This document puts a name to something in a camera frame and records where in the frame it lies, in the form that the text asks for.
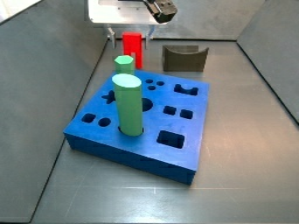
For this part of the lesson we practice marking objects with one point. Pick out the black curved fixture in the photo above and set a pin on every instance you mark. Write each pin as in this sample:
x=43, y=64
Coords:
x=184, y=58

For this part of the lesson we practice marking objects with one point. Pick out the green hexagonal peg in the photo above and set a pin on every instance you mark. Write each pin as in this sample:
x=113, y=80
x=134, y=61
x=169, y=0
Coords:
x=125, y=64

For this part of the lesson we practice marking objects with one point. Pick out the green round peg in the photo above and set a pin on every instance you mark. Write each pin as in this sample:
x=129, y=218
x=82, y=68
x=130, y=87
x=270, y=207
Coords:
x=128, y=86

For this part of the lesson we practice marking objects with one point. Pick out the red square-circle block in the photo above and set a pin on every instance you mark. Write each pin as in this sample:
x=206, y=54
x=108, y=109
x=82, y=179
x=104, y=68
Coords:
x=133, y=47

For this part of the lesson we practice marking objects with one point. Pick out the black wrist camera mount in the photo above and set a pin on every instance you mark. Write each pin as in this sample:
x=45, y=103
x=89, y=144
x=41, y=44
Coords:
x=162, y=9

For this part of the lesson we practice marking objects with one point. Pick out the blue foam peg board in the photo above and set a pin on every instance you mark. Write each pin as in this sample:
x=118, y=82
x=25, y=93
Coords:
x=168, y=149

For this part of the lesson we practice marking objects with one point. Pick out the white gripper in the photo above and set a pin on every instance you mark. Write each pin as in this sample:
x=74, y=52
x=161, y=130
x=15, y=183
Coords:
x=122, y=12

